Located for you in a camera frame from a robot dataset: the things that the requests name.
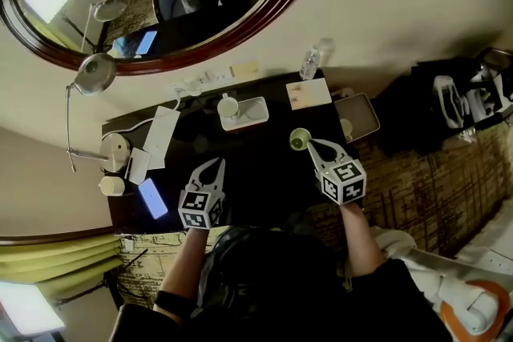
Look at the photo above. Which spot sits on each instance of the green cup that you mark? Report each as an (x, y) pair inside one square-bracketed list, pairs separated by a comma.
[(300, 139)]

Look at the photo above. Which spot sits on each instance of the black armband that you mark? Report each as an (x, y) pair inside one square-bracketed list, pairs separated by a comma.
[(172, 304)]

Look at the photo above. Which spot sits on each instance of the smartphone with lit screen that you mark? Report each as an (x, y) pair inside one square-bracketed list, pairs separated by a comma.
[(152, 198)]

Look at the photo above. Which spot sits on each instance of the oval wooden-framed mirror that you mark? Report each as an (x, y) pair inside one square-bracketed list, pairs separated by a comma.
[(280, 0)]

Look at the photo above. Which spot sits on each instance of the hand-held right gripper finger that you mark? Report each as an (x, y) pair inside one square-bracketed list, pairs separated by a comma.
[(313, 156), (334, 147)]

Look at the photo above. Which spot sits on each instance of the cream round container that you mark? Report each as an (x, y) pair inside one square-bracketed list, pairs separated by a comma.
[(112, 186)]

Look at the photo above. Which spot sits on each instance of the black light stand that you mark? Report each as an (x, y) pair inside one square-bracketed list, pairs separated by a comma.
[(86, 292)]

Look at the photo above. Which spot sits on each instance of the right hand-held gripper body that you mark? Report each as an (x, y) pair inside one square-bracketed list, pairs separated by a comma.
[(344, 180)]

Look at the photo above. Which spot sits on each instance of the person's left forearm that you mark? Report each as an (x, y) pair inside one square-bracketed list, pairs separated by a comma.
[(180, 264)]

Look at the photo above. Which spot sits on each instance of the silver desk lamp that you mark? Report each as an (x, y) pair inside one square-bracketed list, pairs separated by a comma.
[(114, 152)]

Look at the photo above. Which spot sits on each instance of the person's black clothing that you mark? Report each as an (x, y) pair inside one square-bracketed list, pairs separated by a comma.
[(280, 288)]

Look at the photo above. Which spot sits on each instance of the beige wall plate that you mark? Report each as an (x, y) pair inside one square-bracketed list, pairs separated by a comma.
[(244, 69)]

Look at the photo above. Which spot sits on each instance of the white light panel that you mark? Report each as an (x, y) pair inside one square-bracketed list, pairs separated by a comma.
[(26, 308)]

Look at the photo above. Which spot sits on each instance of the white square pad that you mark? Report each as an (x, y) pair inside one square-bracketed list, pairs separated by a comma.
[(308, 94)]

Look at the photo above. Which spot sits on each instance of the white power adapter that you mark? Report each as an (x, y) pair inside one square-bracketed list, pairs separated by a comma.
[(192, 86)]

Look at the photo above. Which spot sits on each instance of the large white flat box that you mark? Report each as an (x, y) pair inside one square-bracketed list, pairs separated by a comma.
[(162, 136)]

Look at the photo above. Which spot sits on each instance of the green curtain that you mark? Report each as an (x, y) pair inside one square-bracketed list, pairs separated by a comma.
[(56, 260)]

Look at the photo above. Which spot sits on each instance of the clear plastic water bottle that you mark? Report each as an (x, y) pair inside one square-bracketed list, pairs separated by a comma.
[(309, 64)]

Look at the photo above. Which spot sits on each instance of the spare white gripper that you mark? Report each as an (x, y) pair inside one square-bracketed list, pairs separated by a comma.
[(453, 102)]

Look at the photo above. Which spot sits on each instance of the white rectangular tray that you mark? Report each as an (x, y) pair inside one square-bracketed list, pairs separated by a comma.
[(252, 114)]

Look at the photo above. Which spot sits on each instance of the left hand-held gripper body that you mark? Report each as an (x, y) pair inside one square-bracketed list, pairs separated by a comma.
[(198, 208)]

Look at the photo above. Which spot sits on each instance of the grey rectangular bin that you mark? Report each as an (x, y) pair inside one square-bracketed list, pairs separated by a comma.
[(358, 114)]

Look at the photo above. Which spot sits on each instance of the person's right forearm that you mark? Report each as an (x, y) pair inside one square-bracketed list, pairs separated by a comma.
[(360, 236)]

